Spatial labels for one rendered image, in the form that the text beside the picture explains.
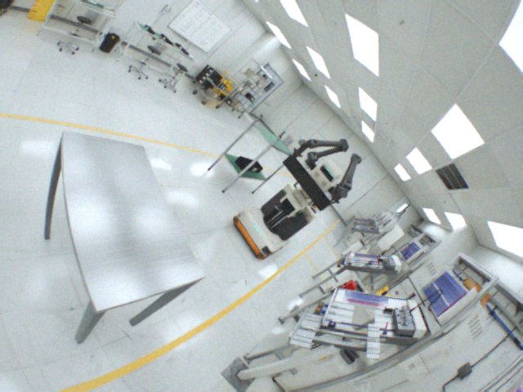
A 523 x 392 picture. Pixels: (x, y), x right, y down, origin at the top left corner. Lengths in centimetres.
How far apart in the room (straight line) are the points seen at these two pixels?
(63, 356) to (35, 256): 59
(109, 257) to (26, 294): 88
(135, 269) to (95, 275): 14
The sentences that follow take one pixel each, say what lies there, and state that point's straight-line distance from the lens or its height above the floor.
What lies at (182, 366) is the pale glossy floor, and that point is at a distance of 160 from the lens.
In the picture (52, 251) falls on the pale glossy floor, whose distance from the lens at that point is 157.
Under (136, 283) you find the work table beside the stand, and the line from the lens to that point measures 70.
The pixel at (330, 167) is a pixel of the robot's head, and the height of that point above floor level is 132.
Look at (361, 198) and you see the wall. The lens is 1011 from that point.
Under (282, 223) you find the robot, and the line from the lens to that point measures 283.
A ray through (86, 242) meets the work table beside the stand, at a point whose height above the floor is 80.
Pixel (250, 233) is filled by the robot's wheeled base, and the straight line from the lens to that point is 266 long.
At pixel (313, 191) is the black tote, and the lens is 202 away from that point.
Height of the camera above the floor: 139
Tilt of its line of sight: 20 degrees down
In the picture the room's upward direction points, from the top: 49 degrees clockwise
